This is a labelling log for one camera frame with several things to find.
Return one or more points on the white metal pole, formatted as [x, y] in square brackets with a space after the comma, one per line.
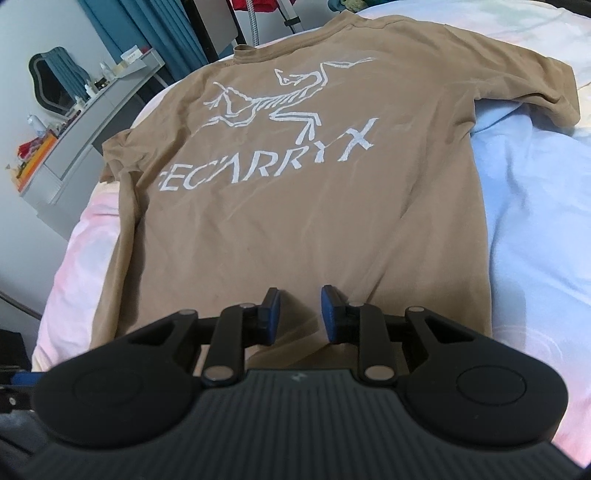
[291, 16]

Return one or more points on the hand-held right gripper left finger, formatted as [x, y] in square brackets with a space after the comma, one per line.
[272, 318]

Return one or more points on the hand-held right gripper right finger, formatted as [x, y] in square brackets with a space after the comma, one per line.
[328, 314]

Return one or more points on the wavy framed mirror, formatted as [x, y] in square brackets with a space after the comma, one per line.
[51, 83]

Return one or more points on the grey dresser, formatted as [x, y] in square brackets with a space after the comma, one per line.
[92, 124]

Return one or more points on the red cloth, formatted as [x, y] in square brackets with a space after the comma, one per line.
[256, 4]

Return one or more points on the blue curtain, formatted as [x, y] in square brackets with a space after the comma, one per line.
[152, 32]

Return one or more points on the pastel bed duvet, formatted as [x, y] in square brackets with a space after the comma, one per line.
[531, 207]

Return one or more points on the tan printed t-shirt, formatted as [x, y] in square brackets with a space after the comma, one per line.
[277, 207]

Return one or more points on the orange box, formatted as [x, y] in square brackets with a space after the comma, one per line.
[39, 161]

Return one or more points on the small white box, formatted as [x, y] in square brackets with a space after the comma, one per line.
[132, 55]

